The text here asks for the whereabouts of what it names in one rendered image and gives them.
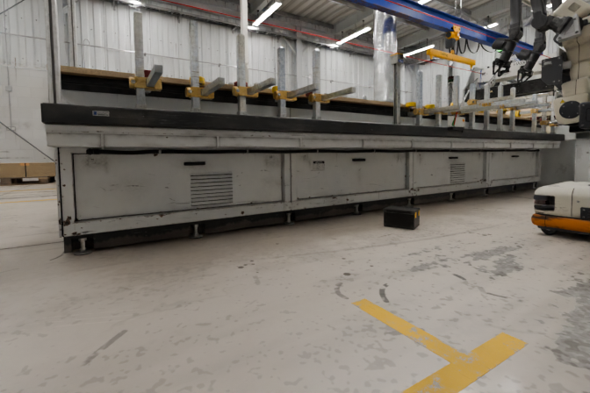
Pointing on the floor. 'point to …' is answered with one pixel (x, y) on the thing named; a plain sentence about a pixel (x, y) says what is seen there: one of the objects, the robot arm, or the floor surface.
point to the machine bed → (256, 173)
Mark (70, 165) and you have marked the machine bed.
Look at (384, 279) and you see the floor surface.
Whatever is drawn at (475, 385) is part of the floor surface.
